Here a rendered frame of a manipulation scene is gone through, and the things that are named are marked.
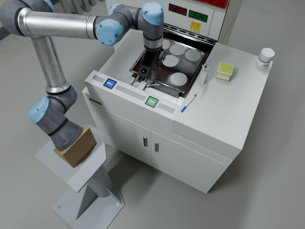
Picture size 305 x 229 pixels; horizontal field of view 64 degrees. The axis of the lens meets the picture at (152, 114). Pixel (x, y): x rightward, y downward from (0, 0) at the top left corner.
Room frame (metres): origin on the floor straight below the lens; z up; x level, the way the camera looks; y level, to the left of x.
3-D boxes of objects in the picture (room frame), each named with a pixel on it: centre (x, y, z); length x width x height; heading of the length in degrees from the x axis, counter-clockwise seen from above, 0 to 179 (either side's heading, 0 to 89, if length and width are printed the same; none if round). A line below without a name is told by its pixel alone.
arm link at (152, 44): (0.72, 0.00, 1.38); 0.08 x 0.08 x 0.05
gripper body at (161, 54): (0.73, -0.01, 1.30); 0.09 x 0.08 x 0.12; 152
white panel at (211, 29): (1.35, -0.04, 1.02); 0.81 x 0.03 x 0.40; 63
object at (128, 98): (0.77, 0.12, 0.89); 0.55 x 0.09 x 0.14; 63
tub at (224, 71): (0.88, -0.39, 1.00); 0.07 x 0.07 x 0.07; 71
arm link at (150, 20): (0.72, 0.00, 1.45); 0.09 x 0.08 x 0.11; 75
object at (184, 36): (1.25, -0.19, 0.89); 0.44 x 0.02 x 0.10; 63
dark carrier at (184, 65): (1.06, -0.11, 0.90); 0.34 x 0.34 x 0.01; 63
